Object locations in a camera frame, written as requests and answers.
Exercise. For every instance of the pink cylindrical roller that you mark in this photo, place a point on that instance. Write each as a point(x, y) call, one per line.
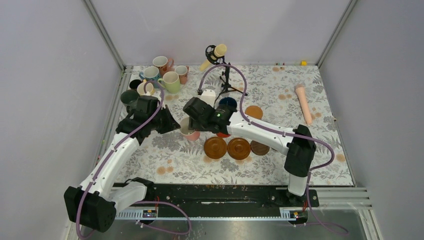
point(301, 94)

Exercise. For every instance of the salmon mug with handle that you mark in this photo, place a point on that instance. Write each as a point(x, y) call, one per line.
point(164, 64)

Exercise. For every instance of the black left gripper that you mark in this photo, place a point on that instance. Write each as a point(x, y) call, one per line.
point(171, 124)

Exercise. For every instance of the red round coaster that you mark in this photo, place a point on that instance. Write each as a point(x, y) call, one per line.
point(222, 135)

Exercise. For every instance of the light wooden round coaster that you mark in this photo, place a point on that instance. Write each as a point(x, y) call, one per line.
point(254, 111)

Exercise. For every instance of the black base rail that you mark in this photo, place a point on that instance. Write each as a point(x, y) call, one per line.
point(223, 201)

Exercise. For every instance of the dark brown coaster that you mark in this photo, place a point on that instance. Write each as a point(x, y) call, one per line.
point(258, 148)

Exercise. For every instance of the yellow mug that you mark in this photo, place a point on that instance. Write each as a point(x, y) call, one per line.
point(145, 89)

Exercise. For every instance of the black mug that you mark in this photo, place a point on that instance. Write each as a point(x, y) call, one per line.
point(133, 85)

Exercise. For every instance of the blue patterned mug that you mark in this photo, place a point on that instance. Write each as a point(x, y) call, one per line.
point(151, 73)

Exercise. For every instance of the brown wooden coaster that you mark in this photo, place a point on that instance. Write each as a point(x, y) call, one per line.
point(215, 147)

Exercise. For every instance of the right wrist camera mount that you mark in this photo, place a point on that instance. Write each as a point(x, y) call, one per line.
point(208, 96)

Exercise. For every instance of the brown wooden knob lid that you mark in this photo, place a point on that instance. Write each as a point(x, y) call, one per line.
point(238, 148)

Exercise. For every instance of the light green mug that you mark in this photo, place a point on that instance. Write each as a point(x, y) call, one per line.
point(171, 82)

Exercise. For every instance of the black microphone tripod stand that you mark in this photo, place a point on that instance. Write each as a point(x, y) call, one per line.
point(226, 86)

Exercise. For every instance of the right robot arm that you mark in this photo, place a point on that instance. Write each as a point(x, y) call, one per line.
point(295, 143)

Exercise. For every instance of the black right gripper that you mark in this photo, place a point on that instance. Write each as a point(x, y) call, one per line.
point(194, 125)

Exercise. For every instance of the dark blue mug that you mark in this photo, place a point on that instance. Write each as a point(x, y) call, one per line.
point(228, 101)

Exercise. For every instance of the dark green mug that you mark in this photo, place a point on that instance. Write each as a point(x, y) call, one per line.
point(129, 99)

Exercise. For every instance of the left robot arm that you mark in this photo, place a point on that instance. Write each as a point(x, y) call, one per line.
point(93, 204)

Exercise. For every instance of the floral table mat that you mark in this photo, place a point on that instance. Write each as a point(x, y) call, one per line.
point(172, 159)

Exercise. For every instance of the small pink mug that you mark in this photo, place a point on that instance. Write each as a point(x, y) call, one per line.
point(182, 71)

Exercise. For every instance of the cream microphone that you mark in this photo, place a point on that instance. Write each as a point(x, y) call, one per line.
point(215, 55)

